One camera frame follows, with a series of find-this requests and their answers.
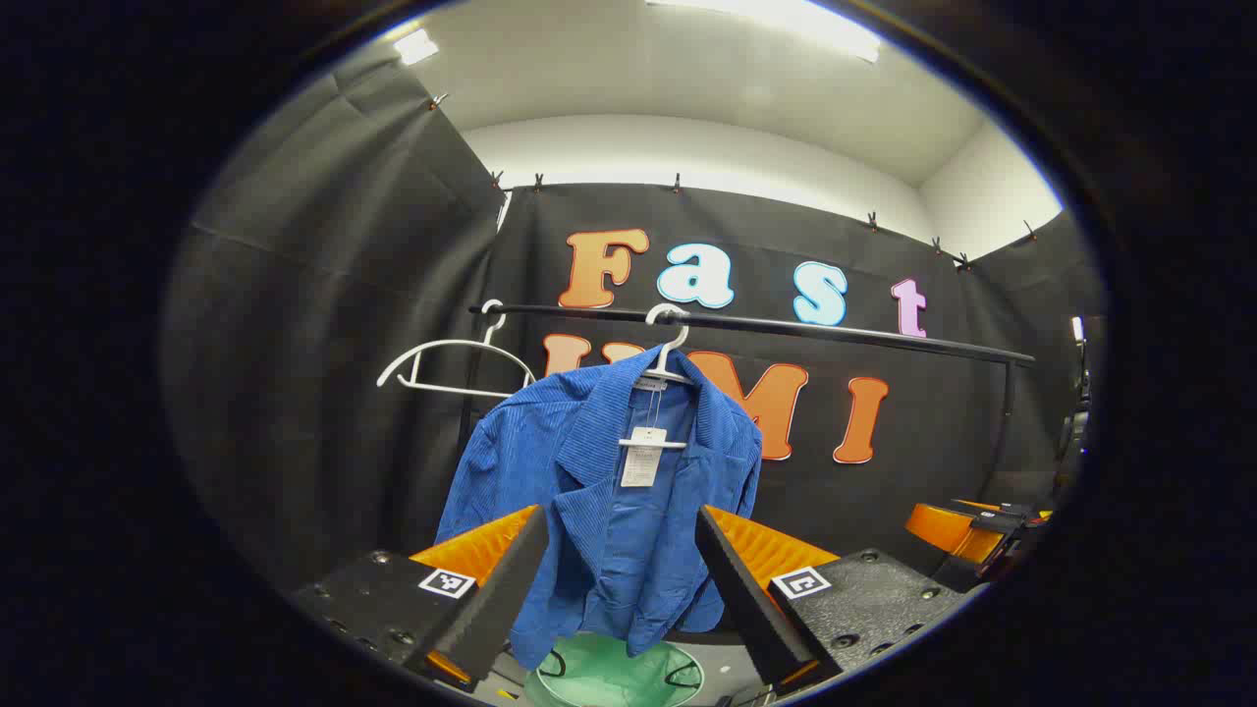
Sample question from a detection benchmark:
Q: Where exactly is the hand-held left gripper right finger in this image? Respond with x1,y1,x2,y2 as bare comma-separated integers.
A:
695,505,970,690

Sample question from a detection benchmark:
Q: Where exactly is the small ceiling light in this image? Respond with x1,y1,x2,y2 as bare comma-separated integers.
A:
394,28,441,66

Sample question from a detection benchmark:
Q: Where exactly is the green laundry hamper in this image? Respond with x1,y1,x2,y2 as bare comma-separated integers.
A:
523,631,706,707

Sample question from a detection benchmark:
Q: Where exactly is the white plastic hanger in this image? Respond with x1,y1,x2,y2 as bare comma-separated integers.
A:
617,304,700,453
376,299,537,399

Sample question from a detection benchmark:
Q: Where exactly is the black backdrop cloth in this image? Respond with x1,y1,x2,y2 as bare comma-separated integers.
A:
162,59,1106,590

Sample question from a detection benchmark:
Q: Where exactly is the black clothes rack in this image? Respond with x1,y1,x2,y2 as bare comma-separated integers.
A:
457,302,1037,492

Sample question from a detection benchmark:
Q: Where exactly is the blue corduroy jacket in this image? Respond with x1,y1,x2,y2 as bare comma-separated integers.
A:
435,346,764,672

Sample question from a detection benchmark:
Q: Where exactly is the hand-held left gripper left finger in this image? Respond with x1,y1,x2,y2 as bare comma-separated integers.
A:
293,505,550,688

